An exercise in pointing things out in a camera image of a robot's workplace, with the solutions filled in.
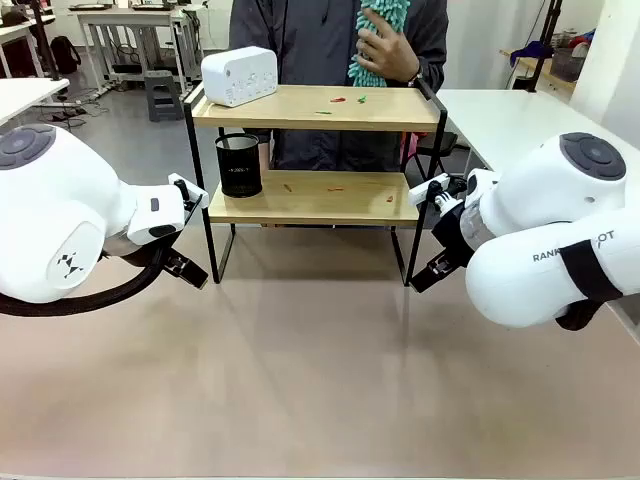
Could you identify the black tripod stand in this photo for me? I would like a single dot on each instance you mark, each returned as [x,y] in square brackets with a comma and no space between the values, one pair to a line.
[545,40]

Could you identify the black mesh pen holder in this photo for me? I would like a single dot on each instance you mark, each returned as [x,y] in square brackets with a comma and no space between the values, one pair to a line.
[239,170]

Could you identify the long red paper scrap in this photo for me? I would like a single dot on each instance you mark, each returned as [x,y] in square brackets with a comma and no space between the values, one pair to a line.
[335,189]

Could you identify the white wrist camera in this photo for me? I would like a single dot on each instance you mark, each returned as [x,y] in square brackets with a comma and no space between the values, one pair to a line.
[173,178]
[420,192]

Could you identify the white desk with metal legs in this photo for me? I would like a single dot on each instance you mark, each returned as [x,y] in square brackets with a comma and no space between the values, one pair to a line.
[130,15]

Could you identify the grey plastic step stool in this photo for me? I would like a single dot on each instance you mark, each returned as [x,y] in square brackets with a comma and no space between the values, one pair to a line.
[162,92]

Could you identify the large white table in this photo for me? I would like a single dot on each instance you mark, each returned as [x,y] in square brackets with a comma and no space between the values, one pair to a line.
[500,115]

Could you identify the black tripod pole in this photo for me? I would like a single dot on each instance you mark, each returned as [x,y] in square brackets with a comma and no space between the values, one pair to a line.
[47,45]

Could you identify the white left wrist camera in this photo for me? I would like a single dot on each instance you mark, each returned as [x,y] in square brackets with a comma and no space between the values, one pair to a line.
[173,178]

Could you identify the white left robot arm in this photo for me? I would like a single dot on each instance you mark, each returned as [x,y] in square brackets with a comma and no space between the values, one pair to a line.
[50,210]

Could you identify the blue cloth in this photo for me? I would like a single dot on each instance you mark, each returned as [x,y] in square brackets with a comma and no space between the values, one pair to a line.
[532,50]

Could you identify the person's left hand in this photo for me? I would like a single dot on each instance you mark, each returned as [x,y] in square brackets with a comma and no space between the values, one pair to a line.
[392,55]

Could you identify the black backpack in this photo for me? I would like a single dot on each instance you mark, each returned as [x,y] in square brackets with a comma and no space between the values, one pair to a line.
[65,55]

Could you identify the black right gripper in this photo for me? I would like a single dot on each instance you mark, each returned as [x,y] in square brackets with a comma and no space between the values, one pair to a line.
[456,235]

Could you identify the person in dark jacket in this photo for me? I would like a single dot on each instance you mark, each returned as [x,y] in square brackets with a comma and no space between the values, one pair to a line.
[310,40]

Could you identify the two-tier wooden shelf black frame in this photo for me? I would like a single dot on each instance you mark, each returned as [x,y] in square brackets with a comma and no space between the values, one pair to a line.
[280,110]

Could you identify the teal chenille duster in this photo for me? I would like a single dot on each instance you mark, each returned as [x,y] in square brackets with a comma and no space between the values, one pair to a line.
[375,12]

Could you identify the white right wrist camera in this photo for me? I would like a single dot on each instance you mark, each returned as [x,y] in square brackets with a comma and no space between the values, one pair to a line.
[420,192]

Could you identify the white rectangular box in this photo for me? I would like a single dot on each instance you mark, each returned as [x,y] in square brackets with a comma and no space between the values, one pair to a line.
[240,75]

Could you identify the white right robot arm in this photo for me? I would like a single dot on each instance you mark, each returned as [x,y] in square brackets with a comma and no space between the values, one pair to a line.
[550,200]

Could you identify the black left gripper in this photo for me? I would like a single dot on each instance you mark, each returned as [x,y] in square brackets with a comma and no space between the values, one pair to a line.
[162,252]

